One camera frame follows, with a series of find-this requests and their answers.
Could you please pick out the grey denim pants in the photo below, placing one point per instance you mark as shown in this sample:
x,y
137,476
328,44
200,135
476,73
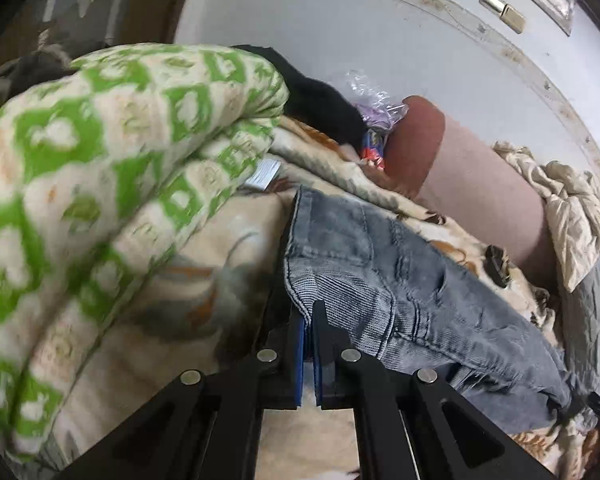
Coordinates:
x,y
407,305

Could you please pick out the brown wooden cabinet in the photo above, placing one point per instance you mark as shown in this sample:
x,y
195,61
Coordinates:
x,y
81,26

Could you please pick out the beige crumpled cloth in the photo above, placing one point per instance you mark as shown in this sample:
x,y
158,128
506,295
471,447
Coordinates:
x,y
572,209

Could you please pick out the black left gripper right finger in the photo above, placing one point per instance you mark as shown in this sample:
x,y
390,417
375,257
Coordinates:
x,y
410,426

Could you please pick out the pink and brown bolster pillow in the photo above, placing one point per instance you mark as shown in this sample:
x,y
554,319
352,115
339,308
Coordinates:
x,y
446,168

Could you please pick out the purple plastic bag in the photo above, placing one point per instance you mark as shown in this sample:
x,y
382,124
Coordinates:
x,y
378,108

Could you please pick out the black garment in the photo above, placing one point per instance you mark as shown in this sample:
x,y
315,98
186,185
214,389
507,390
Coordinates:
x,y
314,102

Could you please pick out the blue red printed box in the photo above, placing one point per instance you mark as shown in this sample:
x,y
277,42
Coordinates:
x,y
373,148

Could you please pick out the gold wall switch plate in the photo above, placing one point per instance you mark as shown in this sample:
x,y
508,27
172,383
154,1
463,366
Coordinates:
x,y
507,14

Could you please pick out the green and cream quilt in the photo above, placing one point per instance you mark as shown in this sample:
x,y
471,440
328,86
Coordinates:
x,y
104,174

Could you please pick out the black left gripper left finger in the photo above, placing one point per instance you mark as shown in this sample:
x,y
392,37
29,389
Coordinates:
x,y
204,426

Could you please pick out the beige leaf-pattern blanket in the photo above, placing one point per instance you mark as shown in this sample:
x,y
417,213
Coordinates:
x,y
203,308

